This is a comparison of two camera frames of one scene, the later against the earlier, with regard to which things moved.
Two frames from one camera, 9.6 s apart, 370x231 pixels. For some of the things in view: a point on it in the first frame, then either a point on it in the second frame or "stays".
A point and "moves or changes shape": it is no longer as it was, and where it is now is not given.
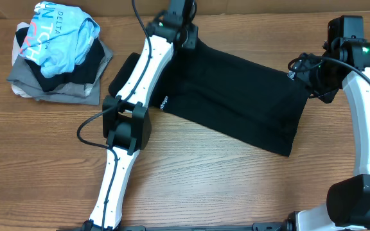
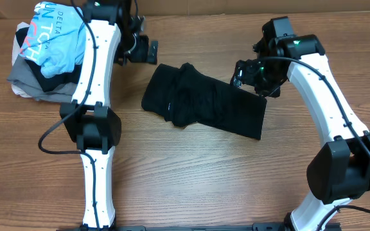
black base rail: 257,227 stays
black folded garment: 87,70 stays
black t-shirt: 255,102 moves or changes shape
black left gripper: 192,41 → 142,54
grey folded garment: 25,77 stays
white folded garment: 16,51 stays
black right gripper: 309,76 → 247,77
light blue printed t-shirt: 58,36 stays
